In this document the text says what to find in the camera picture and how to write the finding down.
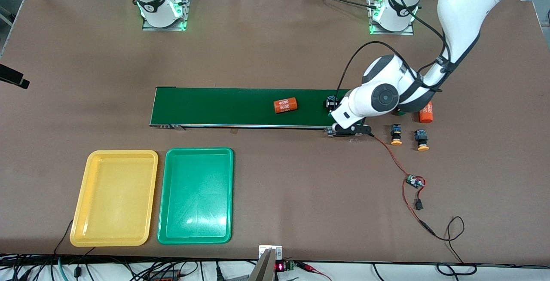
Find thin black cable loop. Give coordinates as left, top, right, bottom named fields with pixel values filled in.
left=432, top=216, right=477, bottom=276

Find green conveyor belt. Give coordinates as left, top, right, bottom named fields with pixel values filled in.
left=149, top=86, right=364, bottom=138

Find orange printed cylinder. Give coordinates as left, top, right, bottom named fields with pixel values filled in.
left=419, top=102, right=434, bottom=124
left=273, top=97, right=299, bottom=114

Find yellow plastic tray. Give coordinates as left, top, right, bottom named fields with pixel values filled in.
left=70, top=150, right=159, bottom=247

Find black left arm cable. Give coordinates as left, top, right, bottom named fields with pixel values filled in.
left=336, top=0, right=452, bottom=101

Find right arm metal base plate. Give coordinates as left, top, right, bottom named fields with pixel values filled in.
left=142, top=0, right=192, bottom=31

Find red and black wire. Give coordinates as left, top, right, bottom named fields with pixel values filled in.
left=365, top=131, right=438, bottom=236

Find red clip leads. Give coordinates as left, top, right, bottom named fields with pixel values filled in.
left=296, top=262, right=333, bottom=281

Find silver metal bracket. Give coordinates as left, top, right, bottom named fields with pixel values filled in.
left=258, top=245, right=283, bottom=260

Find orange power strip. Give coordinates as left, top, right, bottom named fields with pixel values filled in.
left=148, top=269, right=182, bottom=281

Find yellow mushroom push button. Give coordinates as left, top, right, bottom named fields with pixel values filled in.
left=389, top=123, right=403, bottom=146
left=414, top=129, right=430, bottom=152

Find black cable by tray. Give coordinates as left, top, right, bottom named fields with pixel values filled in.
left=54, top=220, right=74, bottom=257

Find green plastic tray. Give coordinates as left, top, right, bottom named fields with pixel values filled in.
left=157, top=147, right=235, bottom=245

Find grey metal bar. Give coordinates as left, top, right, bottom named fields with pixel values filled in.
left=248, top=249, right=276, bottom=281

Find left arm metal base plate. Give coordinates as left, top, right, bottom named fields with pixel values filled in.
left=369, top=0, right=415, bottom=36

